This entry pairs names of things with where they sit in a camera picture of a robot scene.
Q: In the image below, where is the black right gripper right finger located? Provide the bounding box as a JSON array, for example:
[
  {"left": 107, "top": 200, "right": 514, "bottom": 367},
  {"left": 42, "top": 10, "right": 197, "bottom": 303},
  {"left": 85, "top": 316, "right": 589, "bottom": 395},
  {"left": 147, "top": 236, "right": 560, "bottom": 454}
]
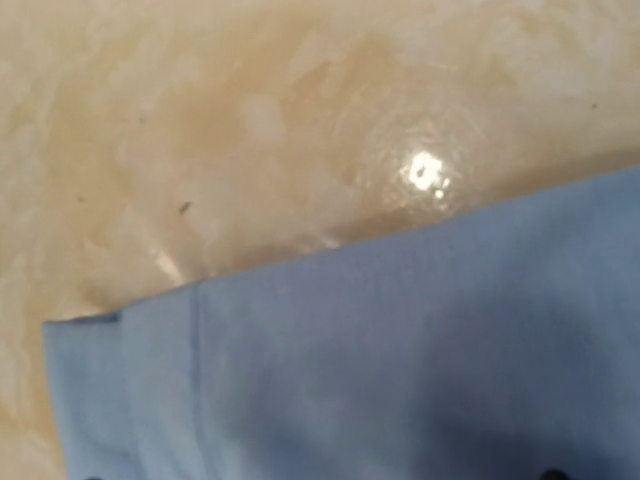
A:
[{"left": 542, "top": 469, "right": 570, "bottom": 480}]

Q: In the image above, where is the light blue long sleeve shirt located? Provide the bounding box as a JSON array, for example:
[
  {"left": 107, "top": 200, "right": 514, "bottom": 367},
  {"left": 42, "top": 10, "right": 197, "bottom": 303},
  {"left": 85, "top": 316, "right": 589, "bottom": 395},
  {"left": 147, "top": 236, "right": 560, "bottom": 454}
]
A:
[{"left": 43, "top": 168, "right": 639, "bottom": 479}]

